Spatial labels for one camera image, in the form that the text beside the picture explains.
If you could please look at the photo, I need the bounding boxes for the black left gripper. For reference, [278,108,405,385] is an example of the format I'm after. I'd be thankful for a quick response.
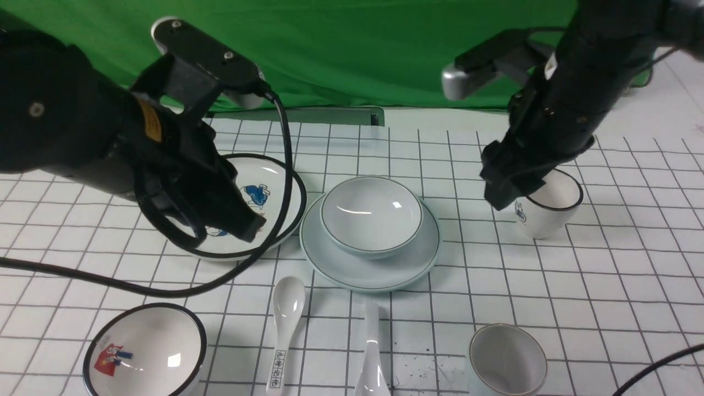
[130,53,266,244]

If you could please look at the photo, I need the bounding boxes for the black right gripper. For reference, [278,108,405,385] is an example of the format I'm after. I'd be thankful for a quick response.
[480,70,595,210]

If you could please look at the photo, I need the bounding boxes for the pale blue shallow bowl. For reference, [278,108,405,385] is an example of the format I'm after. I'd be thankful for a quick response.
[319,176,425,259]

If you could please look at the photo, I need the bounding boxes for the pale blue small cup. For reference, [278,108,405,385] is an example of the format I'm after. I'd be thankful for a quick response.
[465,323,548,395]

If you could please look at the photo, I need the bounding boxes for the plain white ceramic spoon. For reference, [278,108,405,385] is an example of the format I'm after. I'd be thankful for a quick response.
[354,300,392,395]

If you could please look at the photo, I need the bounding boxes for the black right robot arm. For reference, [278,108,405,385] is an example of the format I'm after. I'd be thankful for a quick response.
[480,1,703,210]

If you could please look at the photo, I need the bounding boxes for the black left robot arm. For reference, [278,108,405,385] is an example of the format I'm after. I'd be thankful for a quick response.
[1,18,266,248]

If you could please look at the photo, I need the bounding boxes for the black-rimmed white cup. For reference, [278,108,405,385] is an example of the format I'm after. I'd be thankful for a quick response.
[514,169,584,240]

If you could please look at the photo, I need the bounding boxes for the black-rimmed cartoon plate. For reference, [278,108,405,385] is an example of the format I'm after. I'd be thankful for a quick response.
[169,153,307,262]

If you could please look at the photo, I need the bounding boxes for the white spoon with characters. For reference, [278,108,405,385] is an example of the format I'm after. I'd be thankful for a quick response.
[266,277,306,395]

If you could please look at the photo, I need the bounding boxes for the green backdrop cloth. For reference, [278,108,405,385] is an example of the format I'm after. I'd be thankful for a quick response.
[1,1,578,109]

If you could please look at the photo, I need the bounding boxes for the black-rimmed cartoon bowl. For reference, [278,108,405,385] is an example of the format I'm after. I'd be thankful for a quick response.
[81,302,208,395]

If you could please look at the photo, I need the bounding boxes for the pale blue plain plate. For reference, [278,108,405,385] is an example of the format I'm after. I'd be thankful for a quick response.
[299,196,443,293]

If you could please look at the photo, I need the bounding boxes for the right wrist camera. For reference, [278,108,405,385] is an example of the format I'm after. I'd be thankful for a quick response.
[442,29,553,101]

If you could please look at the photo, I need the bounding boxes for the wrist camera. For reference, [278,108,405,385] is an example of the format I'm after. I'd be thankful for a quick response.
[442,29,553,101]
[150,16,264,110]

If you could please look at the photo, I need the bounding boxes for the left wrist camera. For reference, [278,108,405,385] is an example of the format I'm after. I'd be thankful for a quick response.
[150,16,264,110]

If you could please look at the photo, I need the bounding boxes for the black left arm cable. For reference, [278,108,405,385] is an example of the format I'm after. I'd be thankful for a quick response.
[0,82,309,299]

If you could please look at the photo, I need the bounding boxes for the black cable bottom right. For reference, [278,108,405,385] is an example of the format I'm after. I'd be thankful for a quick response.
[610,344,704,396]

